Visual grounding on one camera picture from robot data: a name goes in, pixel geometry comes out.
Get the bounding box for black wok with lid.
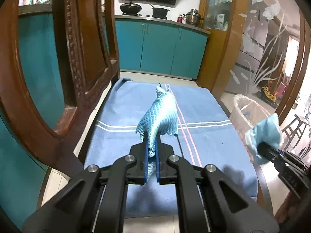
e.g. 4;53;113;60
120;0;142;15

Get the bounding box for etched glass sliding door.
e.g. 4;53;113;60
220;0;305;113

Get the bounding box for carved wooden chair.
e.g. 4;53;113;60
1;0;120;177

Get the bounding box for red small canister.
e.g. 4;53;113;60
177;14;183;23

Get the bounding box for black cooking pot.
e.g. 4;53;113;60
150;4;170;19

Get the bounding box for white plastic laundry basket bin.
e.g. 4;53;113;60
229;94;272;148

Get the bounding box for teal kitchen base cabinets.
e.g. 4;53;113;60
1;13;207;228

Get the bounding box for blue scaly cleaning cloth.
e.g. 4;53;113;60
135;86;178;179

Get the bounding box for blue striped table cloth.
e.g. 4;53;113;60
85;78;258;218

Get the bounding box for wooden glass display cabinet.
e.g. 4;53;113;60
197;0;232;90

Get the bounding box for light blue cloth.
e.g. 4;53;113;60
245;113;284;165

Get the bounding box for wooden stool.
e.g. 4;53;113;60
282;114;310;151

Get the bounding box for yellow toy vehicle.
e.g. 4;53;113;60
260;86;277;104

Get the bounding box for steel stock pot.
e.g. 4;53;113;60
184;9;203;27

